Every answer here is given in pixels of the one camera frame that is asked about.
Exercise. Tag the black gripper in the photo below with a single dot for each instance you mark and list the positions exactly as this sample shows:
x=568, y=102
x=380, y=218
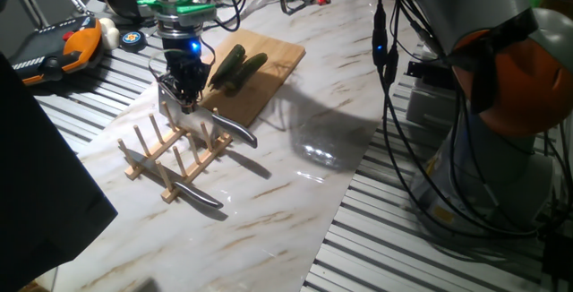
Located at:
x=185, y=61

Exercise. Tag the steel cleaver blade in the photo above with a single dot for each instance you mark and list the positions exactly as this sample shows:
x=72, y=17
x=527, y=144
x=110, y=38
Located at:
x=235, y=128

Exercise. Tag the tapered cucumber with stem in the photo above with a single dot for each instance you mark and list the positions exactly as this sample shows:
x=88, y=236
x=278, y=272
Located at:
x=230, y=61

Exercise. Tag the cut cucumber piece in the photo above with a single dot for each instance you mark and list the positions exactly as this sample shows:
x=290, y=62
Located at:
x=250, y=68

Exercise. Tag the round black tape measure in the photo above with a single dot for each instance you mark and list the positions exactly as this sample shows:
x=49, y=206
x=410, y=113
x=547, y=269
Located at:
x=133, y=39

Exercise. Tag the wooden peg rack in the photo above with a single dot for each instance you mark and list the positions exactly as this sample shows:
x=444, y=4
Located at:
x=197, y=169

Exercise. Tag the white rounded object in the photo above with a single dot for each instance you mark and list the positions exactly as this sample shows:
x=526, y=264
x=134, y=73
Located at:
x=109, y=34

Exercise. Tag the wooden cutting board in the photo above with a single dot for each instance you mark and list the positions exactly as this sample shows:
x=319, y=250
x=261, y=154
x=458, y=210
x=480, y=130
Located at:
x=277, y=59

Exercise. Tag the pointed steel kitchen knife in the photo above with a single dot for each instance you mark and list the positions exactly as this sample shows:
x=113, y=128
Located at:
x=201, y=195

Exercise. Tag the orange and black teach pendant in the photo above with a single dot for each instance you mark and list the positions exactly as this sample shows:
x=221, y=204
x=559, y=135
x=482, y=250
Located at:
x=80, y=45

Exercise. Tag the black bar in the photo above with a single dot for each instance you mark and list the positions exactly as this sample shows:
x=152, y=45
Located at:
x=425, y=70

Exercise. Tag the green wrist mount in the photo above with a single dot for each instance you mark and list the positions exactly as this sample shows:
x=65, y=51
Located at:
x=192, y=9

